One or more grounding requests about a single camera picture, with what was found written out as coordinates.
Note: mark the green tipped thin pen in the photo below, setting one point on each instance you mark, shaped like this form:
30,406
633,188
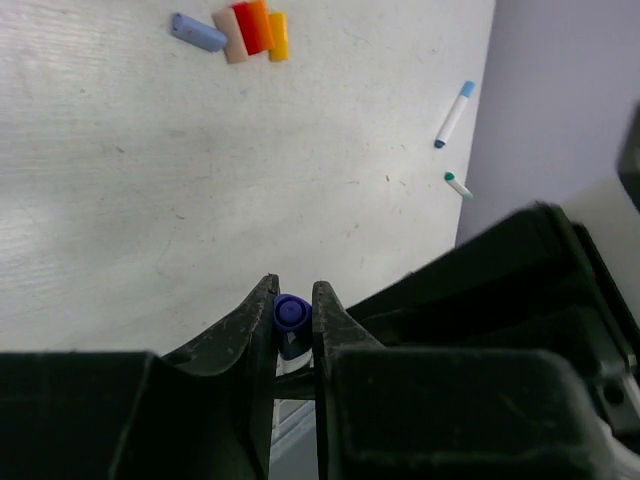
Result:
451,179

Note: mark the light blue capped marker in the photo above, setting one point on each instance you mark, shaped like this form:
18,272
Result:
457,109

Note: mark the black left gripper left fingers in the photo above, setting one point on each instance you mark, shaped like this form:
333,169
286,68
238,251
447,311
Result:
202,411

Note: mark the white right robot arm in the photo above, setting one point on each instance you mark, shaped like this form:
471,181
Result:
536,280

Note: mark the light purple marker cap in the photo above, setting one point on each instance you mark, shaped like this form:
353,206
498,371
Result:
197,33

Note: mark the orange marker cap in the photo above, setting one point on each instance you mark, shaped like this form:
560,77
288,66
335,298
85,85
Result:
260,16

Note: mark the thin purple pen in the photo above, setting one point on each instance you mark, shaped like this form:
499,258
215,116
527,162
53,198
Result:
292,319

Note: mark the red marker cap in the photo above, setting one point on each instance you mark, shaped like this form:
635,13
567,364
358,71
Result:
248,28

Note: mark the peach marker cap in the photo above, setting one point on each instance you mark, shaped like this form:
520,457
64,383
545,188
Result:
235,50

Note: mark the yellow marker cap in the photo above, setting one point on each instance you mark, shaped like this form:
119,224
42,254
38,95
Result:
279,28

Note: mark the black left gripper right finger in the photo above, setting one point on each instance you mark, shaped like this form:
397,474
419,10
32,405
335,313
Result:
446,413

